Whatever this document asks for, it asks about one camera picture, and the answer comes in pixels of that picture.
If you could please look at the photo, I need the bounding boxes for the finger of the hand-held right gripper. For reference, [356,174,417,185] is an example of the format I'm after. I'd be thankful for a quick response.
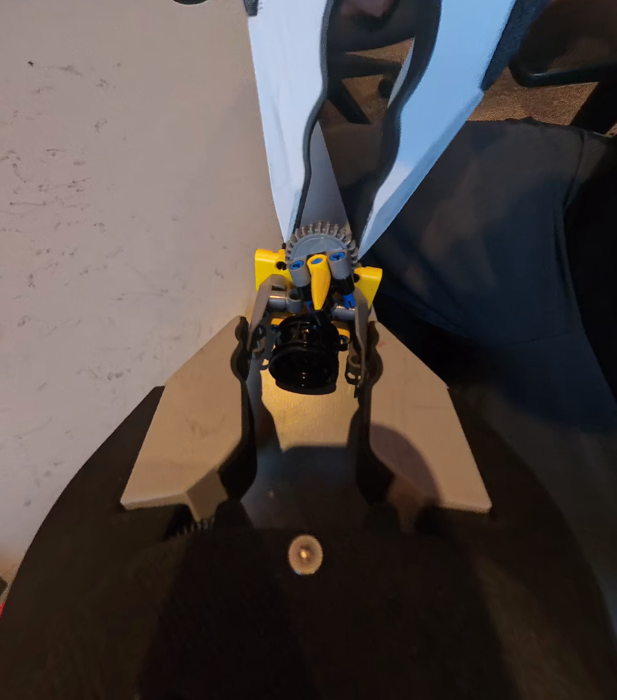
[357,0,518,259]
[246,0,338,237]

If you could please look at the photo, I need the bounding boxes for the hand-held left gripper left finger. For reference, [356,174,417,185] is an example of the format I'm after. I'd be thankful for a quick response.
[120,315,259,521]

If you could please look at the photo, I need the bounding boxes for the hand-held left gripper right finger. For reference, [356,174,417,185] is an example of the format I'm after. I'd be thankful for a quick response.
[355,322,492,530]

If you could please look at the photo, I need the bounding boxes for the grey gear brick assembly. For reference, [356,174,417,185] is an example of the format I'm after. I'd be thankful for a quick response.
[286,220,357,311]

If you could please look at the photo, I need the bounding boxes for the small yellow grey brick assembly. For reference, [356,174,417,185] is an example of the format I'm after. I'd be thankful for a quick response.
[245,248,384,396]

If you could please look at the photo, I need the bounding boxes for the black office chair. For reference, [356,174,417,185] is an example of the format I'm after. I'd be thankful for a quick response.
[508,0,617,135]

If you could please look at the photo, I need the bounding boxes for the person's legs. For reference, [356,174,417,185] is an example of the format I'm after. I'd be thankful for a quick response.
[363,117,617,679]

